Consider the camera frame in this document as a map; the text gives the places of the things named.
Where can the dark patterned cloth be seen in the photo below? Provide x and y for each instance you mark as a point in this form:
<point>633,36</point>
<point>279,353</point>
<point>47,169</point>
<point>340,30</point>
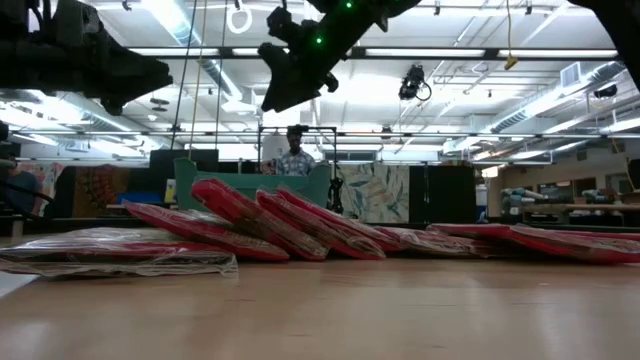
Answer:
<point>97,190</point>

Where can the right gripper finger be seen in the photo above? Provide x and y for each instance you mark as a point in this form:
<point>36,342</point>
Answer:
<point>272,97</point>
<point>287,75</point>

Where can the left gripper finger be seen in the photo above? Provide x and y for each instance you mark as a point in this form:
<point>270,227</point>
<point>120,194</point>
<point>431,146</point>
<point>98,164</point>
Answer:
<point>147,86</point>
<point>145,67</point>

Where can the teal plastic basket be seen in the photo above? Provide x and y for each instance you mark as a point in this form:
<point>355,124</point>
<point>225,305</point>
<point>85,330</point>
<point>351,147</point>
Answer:
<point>310,187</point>

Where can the person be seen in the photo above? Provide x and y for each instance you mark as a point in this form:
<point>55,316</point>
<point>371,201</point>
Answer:
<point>295,160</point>

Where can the black cabinet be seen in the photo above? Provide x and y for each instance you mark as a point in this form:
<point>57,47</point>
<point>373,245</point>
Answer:
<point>445,192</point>

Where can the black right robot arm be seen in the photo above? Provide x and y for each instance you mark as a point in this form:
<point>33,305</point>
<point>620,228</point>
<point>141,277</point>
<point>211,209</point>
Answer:
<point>360,20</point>

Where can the leaf pattern panel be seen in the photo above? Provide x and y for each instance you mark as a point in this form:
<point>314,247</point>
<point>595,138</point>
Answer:
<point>375,192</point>

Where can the black overhead light bar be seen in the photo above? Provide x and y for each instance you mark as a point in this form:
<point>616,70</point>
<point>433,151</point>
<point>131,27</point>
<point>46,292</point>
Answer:
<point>440,52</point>

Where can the colourful patterned cloth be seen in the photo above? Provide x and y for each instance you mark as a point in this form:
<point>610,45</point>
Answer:
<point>47,175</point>

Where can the red popcorn bag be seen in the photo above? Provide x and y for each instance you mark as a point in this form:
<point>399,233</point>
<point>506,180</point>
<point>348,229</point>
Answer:
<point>115,247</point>
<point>580,246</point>
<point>235,205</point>
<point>345,222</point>
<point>435,242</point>
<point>310,225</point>
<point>475,231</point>
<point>200,227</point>

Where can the black overhead camera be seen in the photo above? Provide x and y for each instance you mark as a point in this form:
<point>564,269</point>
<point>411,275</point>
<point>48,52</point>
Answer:
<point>412,82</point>

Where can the black ceiling speaker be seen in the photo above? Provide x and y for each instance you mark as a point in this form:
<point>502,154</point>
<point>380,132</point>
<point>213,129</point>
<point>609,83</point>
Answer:
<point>606,91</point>

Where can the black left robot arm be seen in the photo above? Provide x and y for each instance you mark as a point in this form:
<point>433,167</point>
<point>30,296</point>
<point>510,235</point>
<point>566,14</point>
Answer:
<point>30,60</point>

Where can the black monitor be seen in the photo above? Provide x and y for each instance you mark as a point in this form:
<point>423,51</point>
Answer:
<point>182,160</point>

